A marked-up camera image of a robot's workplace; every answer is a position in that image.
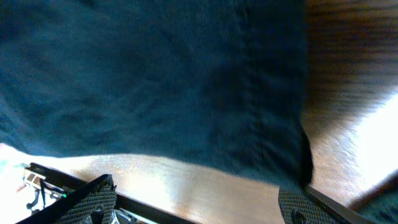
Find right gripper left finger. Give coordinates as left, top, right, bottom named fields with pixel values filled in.
left=17, top=174, right=117, bottom=224

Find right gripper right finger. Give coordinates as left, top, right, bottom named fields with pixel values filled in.
left=278, top=187, right=374, bottom=224

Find navy blue shorts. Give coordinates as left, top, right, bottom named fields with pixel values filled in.
left=1, top=0, right=313, bottom=190

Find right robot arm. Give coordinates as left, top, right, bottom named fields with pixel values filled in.
left=22, top=163, right=370, bottom=224

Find dark folded shorts pile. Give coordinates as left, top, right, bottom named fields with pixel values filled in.
left=349, top=170, right=397, bottom=224

